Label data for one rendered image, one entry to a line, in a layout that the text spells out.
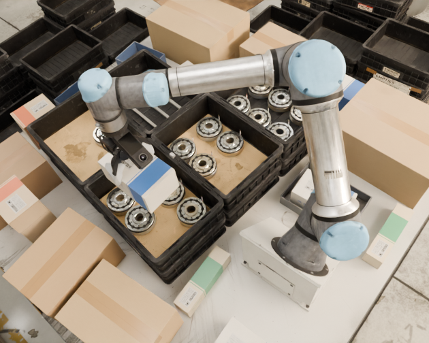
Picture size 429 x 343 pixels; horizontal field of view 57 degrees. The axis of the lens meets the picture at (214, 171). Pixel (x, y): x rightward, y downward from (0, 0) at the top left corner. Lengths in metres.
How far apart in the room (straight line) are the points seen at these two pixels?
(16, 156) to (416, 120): 1.52
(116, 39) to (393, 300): 2.28
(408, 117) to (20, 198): 1.41
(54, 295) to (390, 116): 1.31
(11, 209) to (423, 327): 1.87
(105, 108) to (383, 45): 1.91
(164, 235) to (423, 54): 1.80
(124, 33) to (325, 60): 2.15
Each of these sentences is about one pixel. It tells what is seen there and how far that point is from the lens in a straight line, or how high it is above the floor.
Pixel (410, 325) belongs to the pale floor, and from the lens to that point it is 2.24.
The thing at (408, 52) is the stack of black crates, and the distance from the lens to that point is 2.56.
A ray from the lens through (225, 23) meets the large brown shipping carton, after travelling 1.96.
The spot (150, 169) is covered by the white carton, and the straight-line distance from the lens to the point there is 1.14.
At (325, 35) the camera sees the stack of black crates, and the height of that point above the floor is 0.38.
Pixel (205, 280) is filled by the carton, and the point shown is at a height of 0.76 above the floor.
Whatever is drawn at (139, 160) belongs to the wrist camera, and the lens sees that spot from 1.03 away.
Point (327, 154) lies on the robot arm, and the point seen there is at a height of 1.29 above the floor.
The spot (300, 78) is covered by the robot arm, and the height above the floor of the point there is 1.45.
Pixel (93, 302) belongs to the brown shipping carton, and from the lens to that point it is 1.32.
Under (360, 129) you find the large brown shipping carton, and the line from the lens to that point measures 1.54.
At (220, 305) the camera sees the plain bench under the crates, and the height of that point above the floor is 0.70.
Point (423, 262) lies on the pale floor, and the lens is 2.37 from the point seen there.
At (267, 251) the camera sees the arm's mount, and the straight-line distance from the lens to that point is 1.18.
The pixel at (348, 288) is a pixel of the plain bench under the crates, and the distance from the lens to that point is 1.46.
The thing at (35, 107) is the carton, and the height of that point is 0.85.
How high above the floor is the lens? 2.06
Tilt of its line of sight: 57 degrees down
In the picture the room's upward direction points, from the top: 8 degrees counter-clockwise
